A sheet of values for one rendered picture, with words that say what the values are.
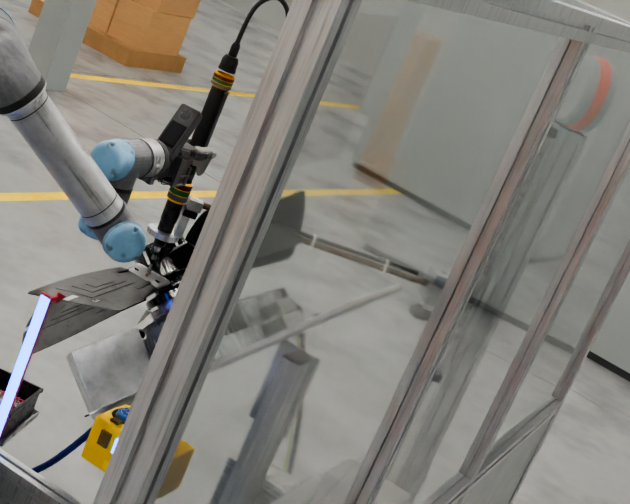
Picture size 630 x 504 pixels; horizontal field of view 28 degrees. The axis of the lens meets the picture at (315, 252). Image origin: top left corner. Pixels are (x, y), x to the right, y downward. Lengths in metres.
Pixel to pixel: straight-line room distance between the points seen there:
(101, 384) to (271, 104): 1.66
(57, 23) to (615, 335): 4.28
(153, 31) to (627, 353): 5.07
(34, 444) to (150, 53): 6.97
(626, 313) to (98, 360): 5.67
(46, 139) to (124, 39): 8.86
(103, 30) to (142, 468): 10.06
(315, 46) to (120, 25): 10.01
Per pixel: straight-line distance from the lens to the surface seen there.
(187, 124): 2.48
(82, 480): 4.29
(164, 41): 11.10
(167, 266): 2.70
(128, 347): 2.67
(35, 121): 2.13
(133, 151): 2.33
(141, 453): 1.16
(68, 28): 8.94
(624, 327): 8.01
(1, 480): 2.49
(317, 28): 1.03
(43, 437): 4.45
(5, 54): 2.10
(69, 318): 2.80
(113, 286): 2.57
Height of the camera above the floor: 2.08
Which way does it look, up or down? 16 degrees down
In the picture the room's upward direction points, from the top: 23 degrees clockwise
